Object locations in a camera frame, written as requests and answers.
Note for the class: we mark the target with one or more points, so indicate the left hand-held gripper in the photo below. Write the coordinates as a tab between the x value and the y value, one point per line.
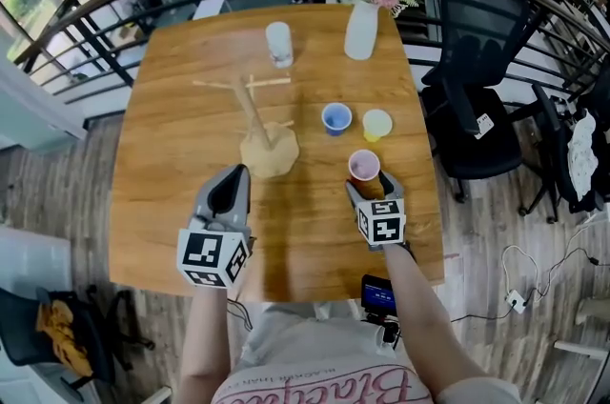
205	249

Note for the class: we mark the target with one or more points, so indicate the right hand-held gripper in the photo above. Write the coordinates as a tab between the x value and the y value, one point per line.
383	226

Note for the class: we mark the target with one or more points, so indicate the pink and orange cup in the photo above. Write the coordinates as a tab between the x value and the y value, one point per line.
364	166

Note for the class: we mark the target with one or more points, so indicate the wooden mug tree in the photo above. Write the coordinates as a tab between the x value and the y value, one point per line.
268	152

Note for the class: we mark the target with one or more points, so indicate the yellow cup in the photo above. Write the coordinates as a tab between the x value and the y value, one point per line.
377	123

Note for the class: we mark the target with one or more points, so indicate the blue cup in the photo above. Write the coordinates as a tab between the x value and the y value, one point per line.
336	116

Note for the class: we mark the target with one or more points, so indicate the person's left forearm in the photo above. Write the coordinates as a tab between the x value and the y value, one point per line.
205	345

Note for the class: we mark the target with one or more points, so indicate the person's right forearm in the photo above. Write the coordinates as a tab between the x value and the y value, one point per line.
424	326

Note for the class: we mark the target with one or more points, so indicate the black device with screen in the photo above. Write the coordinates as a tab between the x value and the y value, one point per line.
377	292

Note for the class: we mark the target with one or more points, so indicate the white tag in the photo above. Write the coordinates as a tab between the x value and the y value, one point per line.
483	126

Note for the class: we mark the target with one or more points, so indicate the white vase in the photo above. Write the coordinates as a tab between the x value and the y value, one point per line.
361	35

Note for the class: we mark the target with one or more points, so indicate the white translucent tumbler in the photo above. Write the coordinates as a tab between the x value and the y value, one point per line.
278	42

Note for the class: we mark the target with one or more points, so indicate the black mesh office chair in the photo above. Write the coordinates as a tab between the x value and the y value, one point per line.
476	59

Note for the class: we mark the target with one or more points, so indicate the person's light printed shirt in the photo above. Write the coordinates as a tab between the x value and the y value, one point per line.
324	359

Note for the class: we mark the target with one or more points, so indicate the white power strip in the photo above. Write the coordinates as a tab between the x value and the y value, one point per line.
515	301

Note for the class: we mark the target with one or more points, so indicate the black office chair with cloth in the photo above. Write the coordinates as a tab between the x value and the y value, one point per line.
553	154

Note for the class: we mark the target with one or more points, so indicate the black chair with yellow cloth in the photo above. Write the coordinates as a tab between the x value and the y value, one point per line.
95	335

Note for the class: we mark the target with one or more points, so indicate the yellow cloth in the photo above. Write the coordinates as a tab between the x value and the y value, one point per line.
64	335

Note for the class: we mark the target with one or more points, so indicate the white crumpled cloth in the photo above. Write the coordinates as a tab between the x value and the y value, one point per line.
583	154

